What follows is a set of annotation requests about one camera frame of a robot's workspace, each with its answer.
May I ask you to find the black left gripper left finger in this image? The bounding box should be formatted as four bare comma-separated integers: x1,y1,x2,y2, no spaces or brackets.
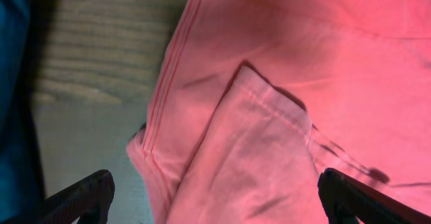
3,169,116,224

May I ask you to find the orange red t-shirt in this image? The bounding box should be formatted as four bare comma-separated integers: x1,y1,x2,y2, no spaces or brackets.
127,0,430,223

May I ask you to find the folded navy blue shirt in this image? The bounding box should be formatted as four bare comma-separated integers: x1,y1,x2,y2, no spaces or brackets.
1,0,42,222

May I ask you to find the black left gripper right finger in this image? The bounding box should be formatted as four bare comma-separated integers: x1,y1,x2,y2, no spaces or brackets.
317,168,430,224

